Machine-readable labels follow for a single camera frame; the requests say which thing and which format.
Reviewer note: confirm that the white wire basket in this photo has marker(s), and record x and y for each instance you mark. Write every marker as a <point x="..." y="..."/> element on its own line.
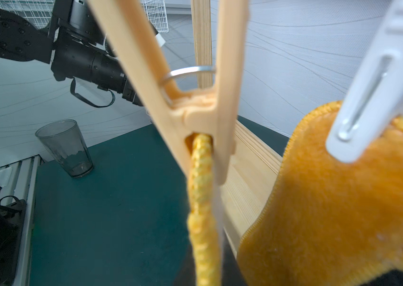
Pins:
<point x="40" y="13"/>

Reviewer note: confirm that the yellow insole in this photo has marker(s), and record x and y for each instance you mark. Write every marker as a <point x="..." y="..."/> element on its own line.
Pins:
<point x="201" y="222"/>
<point x="328" y="223"/>

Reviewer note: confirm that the wooden clothes rack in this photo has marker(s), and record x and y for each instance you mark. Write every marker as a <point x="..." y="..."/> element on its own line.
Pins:
<point x="254" y="165"/>

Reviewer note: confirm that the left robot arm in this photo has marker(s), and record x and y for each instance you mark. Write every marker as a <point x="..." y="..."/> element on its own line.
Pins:
<point x="72" y="44"/>

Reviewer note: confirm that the clear plastic cup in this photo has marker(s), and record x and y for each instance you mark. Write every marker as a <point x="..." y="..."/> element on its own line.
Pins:
<point x="65" y="143"/>

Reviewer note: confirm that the white clothes peg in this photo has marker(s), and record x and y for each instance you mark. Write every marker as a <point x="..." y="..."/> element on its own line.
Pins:
<point x="376" y="93"/>

